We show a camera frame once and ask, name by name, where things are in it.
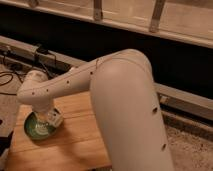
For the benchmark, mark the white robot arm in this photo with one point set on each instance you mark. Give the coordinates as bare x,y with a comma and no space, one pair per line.
125,104

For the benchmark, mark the green ceramic bowl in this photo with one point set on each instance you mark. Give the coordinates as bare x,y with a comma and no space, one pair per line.
36,126

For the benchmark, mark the wooden cutting board table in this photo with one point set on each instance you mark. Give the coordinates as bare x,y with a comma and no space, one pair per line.
75,146

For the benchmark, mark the black clamp device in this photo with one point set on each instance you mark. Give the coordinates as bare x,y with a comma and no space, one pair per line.
41,51

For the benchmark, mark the metal window bracket right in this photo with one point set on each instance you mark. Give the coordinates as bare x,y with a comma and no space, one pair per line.
156,16

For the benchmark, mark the metal window bracket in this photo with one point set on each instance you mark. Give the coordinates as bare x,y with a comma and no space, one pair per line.
156,16
97,10

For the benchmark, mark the metal window bracket centre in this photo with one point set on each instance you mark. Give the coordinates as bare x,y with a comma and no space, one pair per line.
97,10

